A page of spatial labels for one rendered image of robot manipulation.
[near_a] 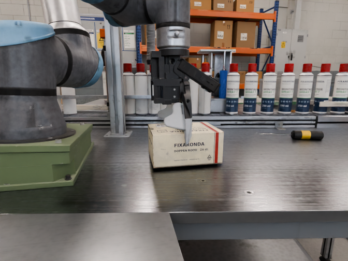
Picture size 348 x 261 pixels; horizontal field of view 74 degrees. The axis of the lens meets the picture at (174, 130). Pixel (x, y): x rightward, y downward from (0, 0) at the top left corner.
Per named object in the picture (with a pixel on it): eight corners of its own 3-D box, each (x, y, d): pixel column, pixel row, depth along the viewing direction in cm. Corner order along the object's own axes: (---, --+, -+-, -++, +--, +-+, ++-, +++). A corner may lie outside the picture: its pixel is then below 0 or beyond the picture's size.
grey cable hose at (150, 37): (156, 64, 85) (155, 1, 80) (156, 64, 82) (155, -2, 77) (146, 64, 85) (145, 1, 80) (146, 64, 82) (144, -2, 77)
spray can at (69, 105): (78, 113, 99) (74, 63, 95) (74, 115, 94) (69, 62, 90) (67, 113, 99) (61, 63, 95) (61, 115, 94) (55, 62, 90)
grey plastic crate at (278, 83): (300, 97, 287) (302, 78, 282) (328, 99, 249) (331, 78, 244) (257, 97, 272) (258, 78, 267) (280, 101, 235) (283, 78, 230)
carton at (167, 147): (205, 147, 66) (206, 121, 64) (222, 163, 54) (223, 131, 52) (148, 151, 63) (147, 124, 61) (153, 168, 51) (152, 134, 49)
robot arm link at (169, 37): (185, 33, 55) (194, 26, 48) (185, 53, 57) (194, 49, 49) (154, 32, 54) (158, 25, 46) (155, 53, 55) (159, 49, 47)
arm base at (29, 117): (76, 129, 58) (75, 89, 57) (46, 142, 43) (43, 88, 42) (15, 127, 58) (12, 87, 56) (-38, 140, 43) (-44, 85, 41)
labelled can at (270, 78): (270, 113, 101) (274, 63, 96) (275, 114, 96) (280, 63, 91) (258, 113, 101) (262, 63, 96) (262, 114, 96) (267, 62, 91)
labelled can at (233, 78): (235, 113, 101) (238, 63, 96) (239, 114, 95) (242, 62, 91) (223, 113, 100) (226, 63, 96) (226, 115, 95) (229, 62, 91)
